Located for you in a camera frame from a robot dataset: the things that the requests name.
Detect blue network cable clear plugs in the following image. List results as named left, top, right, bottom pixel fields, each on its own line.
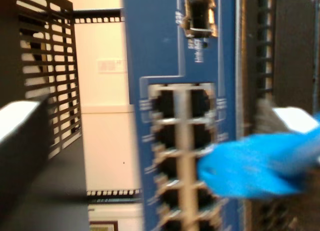
left=196, top=125, right=320, bottom=200

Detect black rack server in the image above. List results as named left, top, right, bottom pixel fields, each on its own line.
left=244, top=0, right=320, bottom=231

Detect black vented rack panel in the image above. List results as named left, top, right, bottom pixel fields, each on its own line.
left=0, top=0, right=90, bottom=231

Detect dark framed picture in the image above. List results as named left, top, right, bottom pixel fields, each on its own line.
left=89, top=220, right=119, bottom=231

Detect white wall label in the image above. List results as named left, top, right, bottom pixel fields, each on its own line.
left=98, top=59, right=125, bottom=74

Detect blue network switch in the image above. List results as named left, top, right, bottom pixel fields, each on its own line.
left=123, top=0, right=245, bottom=231

